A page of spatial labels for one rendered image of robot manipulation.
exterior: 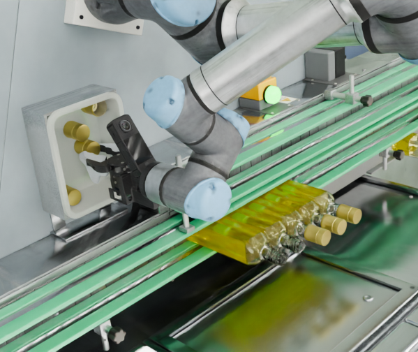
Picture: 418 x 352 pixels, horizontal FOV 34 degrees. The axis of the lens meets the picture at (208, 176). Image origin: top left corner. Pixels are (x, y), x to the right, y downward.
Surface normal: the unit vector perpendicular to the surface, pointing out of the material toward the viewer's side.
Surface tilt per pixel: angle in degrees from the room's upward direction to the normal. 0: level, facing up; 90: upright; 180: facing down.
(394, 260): 91
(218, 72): 71
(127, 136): 32
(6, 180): 0
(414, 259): 90
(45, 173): 90
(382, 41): 80
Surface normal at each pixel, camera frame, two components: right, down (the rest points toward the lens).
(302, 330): -0.11, -0.91
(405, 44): -0.36, 0.89
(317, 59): -0.69, 0.36
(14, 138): 0.71, 0.22
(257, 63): -0.09, 0.43
